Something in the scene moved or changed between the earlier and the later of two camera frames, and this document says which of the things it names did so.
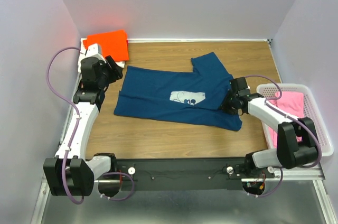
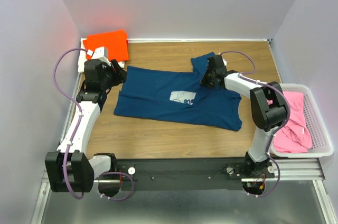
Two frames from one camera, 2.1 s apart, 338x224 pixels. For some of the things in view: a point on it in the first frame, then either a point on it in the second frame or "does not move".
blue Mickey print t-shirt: [169, 96] does not move
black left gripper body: [109, 75] does not move
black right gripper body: [229, 105] to [207, 79]
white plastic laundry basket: [322, 136] does not move
